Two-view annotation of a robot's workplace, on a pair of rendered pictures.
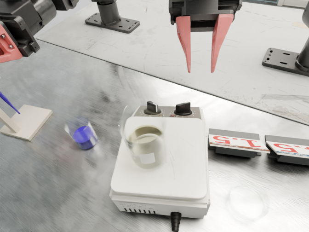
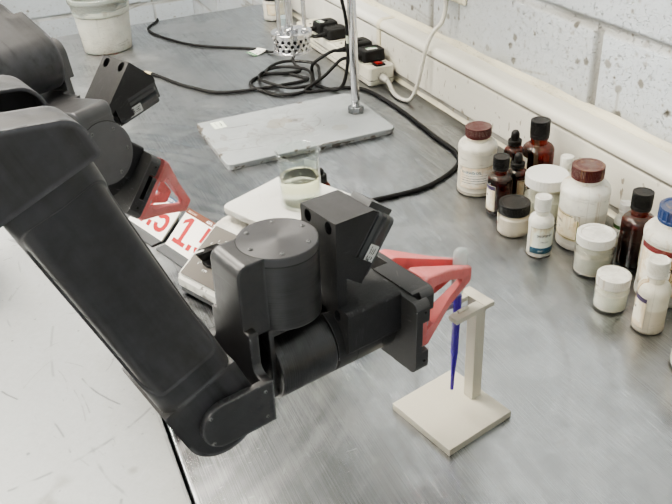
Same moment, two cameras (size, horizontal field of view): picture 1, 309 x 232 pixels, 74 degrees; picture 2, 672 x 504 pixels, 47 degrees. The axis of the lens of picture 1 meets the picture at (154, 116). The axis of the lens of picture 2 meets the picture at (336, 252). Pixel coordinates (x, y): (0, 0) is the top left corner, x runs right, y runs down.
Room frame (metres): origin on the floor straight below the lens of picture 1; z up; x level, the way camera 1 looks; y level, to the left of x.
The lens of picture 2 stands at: (0.84, 0.48, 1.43)
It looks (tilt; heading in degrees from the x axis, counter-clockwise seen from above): 32 degrees down; 211
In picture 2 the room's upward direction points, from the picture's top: 4 degrees counter-clockwise
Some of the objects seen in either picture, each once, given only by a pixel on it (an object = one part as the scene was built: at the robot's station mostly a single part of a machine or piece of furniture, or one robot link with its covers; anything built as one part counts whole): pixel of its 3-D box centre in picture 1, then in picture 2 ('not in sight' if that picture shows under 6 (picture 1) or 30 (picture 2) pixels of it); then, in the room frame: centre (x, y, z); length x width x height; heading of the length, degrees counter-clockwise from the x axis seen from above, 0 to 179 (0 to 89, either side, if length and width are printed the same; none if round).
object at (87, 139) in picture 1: (82, 132); not in sight; (0.24, 0.14, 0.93); 0.04 x 0.04 x 0.06
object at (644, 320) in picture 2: not in sight; (653, 293); (0.10, 0.42, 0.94); 0.03 x 0.03 x 0.09
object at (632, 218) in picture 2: not in sight; (637, 227); (-0.03, 0.38, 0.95); 0.04 x 0.04 x 0.10
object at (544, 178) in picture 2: not in sight; (545, 195); (-0.09, 0.25, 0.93); 0.06 x 0.06 x 0.07
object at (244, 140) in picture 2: not in sight; (293, 127); (-0.22, -0.23, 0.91); 0.30 x 0.20 x 0.01; 143
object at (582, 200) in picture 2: not in sight; (583, 203); (-0.05, 0.31, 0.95); 0.06 x 0.06 x 0.11
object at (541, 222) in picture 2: not in sight; (541, 225); (0.00, 0.27, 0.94); 0.03 x 0.03 x 0.08
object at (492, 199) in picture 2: not in sight; (499, 184); (-0.08, 0.19, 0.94); 0.03 x 0.03 x 0.08
